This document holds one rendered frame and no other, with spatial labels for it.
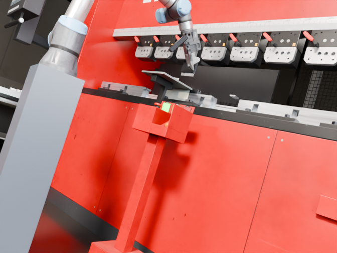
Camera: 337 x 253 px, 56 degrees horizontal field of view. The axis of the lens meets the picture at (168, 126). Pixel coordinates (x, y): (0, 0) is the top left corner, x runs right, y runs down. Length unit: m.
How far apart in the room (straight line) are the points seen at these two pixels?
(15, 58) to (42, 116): 3.85
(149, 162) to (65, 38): 0.63
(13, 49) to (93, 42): 2.67
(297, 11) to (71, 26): 1.07
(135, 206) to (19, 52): 3.94
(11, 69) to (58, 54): 3.78
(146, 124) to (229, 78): 1.14
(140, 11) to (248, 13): 0.94
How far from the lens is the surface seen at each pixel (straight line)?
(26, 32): 2.90
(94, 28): 2.56
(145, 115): 1.44
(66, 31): 1.34
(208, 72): 2.55
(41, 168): 1.29
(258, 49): 1.75
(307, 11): 1.74
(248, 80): 2.34
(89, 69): 2.53
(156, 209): 1.70
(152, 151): 1.44
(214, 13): 2.02
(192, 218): 1.56
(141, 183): 1.45
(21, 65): 5.09
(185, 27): 1.75
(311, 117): 1.52
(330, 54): 1.58
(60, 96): 1.27
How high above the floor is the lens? 0.61
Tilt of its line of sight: 4 degrees up
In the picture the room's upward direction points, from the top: 17 degrees clockwise
